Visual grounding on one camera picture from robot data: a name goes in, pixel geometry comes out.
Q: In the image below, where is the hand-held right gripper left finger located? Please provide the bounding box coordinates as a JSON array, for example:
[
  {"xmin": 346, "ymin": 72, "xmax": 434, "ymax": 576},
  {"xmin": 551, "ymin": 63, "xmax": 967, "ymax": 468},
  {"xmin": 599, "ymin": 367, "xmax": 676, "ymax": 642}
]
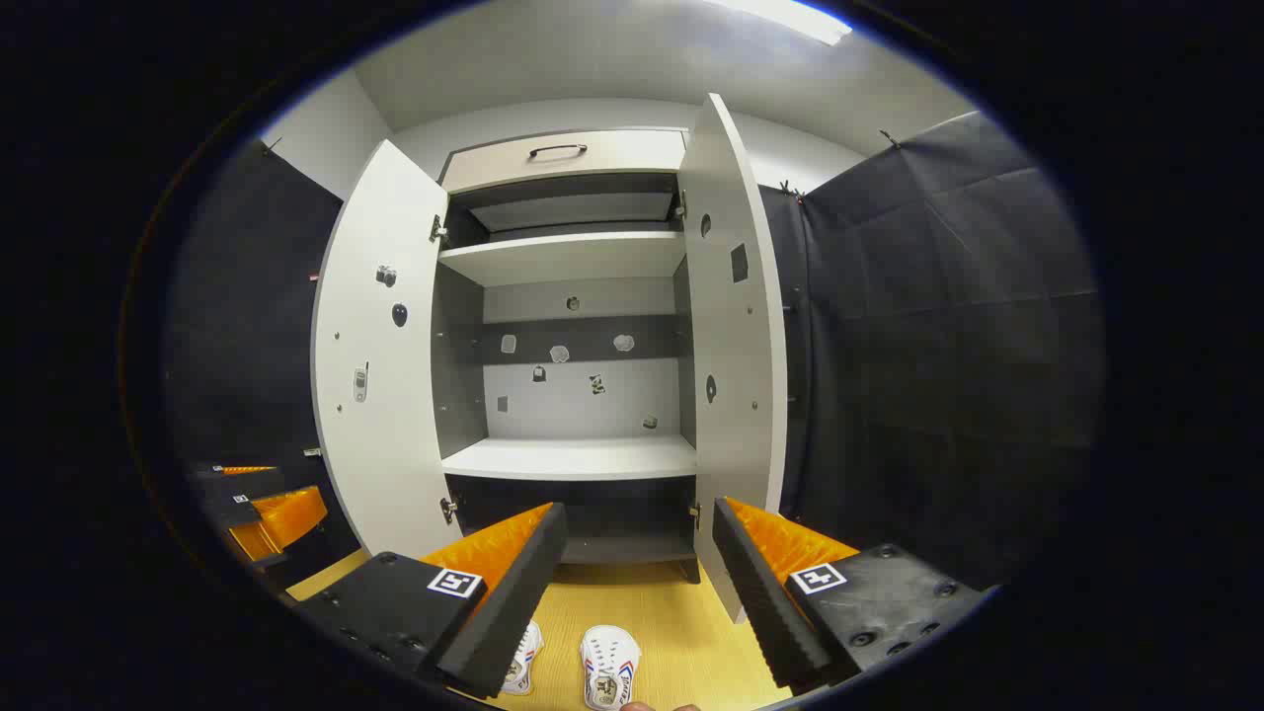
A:
[{"xmin": 296, "ymin": 502, "xmax": 569, "ymax": 700}]

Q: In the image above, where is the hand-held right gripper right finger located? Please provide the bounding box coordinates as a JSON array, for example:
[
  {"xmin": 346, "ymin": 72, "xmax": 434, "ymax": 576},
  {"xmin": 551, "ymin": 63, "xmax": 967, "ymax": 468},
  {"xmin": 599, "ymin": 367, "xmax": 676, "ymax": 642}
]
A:
[{"xmin": 713, "ymin": 497, "xmax": 988, "ymax": 692}]

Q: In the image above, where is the white canvas shoe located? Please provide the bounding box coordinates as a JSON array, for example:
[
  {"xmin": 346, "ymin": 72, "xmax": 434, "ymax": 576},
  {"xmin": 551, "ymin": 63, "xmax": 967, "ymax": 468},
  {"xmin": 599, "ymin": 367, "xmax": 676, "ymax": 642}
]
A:
[
  {"xmin": 499, "ymin": 620, "xmax": 545, "ymax": 696},
  {"xmin": 580, "ymin": 625, "xmax": 642, "ymax": 711}
]

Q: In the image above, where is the white shoe cabinet door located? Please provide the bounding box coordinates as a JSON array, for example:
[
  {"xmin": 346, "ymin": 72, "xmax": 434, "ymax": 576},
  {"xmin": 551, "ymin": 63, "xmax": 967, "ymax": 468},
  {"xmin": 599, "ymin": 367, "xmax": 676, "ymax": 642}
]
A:
[
  {"xmin": 677, "ymin": 93, "xmax": 789, "ymax": 625},
  {"xmin": 311, "ymin": 138, "xmax": 465, "ymax": 562}
]

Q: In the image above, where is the white shoe cabinet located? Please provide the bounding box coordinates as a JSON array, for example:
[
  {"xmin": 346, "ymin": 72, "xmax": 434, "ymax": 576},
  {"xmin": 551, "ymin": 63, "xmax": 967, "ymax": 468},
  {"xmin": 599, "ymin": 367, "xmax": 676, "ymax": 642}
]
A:
[{"xmin": 431, "ymin": 126, "xmax": 704, "ymax": 586}]

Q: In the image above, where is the ceiling light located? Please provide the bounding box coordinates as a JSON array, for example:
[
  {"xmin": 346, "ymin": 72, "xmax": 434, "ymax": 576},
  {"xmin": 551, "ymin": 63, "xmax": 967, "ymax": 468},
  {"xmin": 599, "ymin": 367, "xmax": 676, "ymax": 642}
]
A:
[{"xmin": 711, "ymin": 0, "xmax": 852, "ymax": 46}]

